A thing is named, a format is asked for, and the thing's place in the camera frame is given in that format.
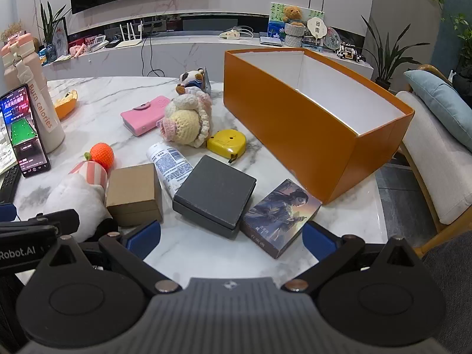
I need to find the black remote control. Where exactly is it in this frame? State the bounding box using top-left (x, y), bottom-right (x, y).
top-left (0, 164), bottom-right (22, 205)

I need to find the brown cardboard box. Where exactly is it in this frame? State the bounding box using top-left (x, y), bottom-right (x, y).
top-left (106, 163), bottom-right (164, 228)

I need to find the beige wooden armchair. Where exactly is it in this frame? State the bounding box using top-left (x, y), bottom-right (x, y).
top-left (393, 64), bottom-right (472, 259)

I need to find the brown white plush dog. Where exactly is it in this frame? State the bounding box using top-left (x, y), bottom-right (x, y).
top-left (176, 68), bottom-right (212, 96)

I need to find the small white device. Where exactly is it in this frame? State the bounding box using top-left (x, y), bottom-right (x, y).
top-left (86, 35), bottom-right (109, 52)

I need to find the white plush pink striped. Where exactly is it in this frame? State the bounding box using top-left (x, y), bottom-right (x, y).
top-left (43, 161), bottom-right (119, 242)

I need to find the black smartphone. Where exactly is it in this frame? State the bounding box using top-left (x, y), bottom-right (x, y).
top-left (0, 84), bottom-right (51, 179)

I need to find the illustrated card box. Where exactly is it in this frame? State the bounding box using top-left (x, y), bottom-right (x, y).
top-left (240, 179), bottom-right (322, 259)

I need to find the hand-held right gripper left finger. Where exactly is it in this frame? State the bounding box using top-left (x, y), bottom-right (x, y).
top-left (39, 220), bottom-right (182, 296)

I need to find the pink water bottle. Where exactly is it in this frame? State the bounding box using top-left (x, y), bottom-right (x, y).
top-left (0, 32), bottom-right (66, 153)

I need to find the yellow tape measure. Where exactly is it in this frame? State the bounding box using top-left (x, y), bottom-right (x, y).
top-left (206, 130), bottom-right (247, 165)

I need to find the orange crochet ball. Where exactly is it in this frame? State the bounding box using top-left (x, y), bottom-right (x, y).
top-left (84, 143), bottom-right (115, 172)

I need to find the person's dark clothing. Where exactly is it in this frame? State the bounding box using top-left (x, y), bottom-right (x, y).
top-left (420, 229), bottom-right (472, 354)

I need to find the green blue painting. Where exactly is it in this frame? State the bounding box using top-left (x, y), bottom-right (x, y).
top-left (267, 2), bottom-right (326, 45)

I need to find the black jacket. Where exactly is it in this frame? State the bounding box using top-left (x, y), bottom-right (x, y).
top-left (452, 73), bottom-right (472, 98)

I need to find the pink card wallet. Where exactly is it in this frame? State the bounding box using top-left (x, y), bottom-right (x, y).
top-left (120, 95), bottom-right (171, 137)

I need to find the patterned round fan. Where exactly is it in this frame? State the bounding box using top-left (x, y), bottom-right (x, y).
top-left (322, 27), bottom-right (342, 49)

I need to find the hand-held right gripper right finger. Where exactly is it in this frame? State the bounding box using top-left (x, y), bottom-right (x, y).
top-left (281, 221), bottom-right (425, 293)

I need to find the black white toy car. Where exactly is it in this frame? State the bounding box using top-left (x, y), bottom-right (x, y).
top-left (334, 42), bottom-right (366, 63)

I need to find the tall potted plant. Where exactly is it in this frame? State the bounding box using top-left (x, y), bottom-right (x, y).
top-left (359, 15), bottom-right (421, 89)

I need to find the white power strip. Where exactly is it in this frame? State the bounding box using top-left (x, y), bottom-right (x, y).
top-left (219, 27), bottom-right (255, 40)

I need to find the black picture frame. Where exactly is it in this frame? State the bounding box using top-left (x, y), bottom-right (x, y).
top-left (52, 17), bottom-right (69, 58)

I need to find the white router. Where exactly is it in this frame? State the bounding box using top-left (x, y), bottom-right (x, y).
top-left (115, 22), bottom-right (145, 48)

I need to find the orange cardboard box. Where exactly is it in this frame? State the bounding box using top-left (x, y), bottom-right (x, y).
top-left (223, 48), bottom-right (415, 205)

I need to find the white round paper fan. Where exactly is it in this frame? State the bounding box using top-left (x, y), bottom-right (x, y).
top-left (307, 17), bottom-right (327, 43)

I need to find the cream pink crochet doll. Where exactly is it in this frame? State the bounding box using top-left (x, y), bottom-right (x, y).
top-left (159, 93), bottom-right (214, 149)

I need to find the white printed paper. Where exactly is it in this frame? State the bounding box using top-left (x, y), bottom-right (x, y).
top-left (0, 133), bottom-right (17, 174)

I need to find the small green plant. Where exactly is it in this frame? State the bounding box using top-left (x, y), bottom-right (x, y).
top-left (37, 2), bottom-right (71, 61)

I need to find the light blue cushion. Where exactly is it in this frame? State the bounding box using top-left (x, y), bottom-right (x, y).
top-left (404, 70), bottom-right (472, 161)

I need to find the brown teddy bear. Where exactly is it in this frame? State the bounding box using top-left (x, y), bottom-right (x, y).
top-left (282, 5), bottom-right (307, 28)

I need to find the hanging vine plant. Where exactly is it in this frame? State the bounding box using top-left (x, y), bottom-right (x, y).
top-left (407, 0), bottom-right (472, 78)

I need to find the white marble tv console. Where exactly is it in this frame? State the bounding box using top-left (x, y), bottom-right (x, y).
top-left (40, 31), bottom-right (375, 82)

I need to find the black cable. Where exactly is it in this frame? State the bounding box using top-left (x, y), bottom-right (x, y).
top-left (141, 35), bottom-right (165, 79)

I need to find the orange peel half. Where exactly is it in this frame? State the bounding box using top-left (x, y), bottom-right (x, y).
top-left (55, 89), bottom-right (79, 120)

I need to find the dark grey gift box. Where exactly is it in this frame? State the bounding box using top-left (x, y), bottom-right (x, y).
top-left (173, 155), bottom-right (257, 240)

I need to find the white cream tube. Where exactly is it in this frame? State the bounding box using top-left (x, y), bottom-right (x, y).
top-left (146, 142), bottom-right (194, 200)

